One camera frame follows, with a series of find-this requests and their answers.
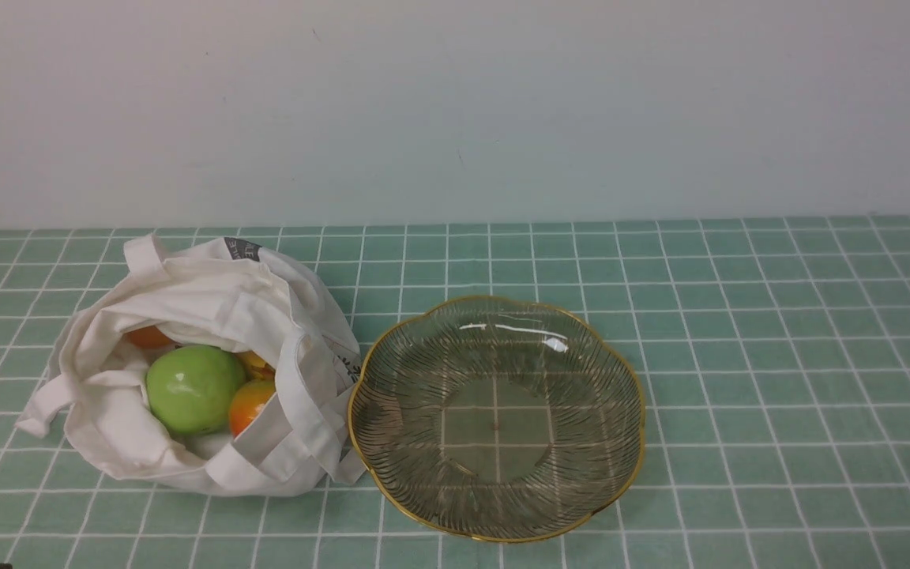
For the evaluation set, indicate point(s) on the green apple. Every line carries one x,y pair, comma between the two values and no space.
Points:
190,389

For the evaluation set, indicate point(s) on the gold-rimmed glass fruit plate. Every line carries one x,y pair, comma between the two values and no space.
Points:
498,420

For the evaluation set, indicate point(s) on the yellow orange fruit middle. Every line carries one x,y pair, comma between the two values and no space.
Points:
255,367

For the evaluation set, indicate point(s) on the white cloth tote bag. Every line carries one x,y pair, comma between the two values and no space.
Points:
227,293

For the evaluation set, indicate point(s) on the orange fruit front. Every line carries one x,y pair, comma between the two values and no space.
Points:
248,403

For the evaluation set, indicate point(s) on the orange fruit back left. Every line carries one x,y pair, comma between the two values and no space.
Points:
148,338

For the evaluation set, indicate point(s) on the green checked tablecloth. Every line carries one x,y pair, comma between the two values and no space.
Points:
774,352

